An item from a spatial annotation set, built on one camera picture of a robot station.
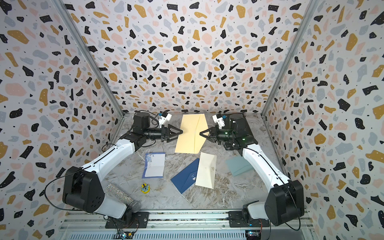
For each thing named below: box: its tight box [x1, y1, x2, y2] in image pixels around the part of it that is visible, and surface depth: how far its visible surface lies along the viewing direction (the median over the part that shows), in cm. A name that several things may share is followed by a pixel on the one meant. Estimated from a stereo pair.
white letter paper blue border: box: [142, 152, 166, 179], surface depth 95 cm
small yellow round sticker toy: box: [140, 183, 151, 194], surface depth 85 cm
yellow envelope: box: [174, 113, 209, 154], surface depth 76 cm
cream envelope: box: [195, 152, 217, 190], surface depth 92 cm
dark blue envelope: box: [170, 158, 200, 194], surface depth 89 cm
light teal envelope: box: [225, 156, 254, 177], surface depth 94 cm
